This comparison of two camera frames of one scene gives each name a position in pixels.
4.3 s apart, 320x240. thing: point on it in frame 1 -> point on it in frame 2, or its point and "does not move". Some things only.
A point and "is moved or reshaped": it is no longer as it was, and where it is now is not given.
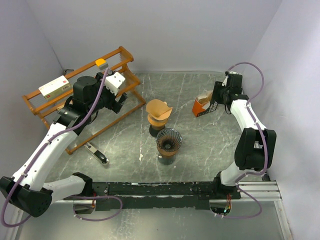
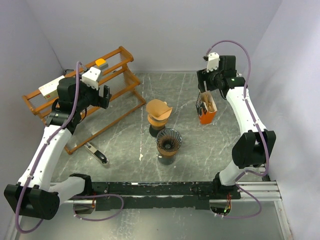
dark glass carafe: (154, 130) does not move
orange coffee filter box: (202, 105) is moved or reshaped
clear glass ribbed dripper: (169, 139) does not move
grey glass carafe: (166, 160) does not move
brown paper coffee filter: (158, 109) does not move
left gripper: (113, 104) -> (100, 101)
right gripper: (218, 87) -> (202, 76)
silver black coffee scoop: (97, 154) does not move
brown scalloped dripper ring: (167, 153) does not move
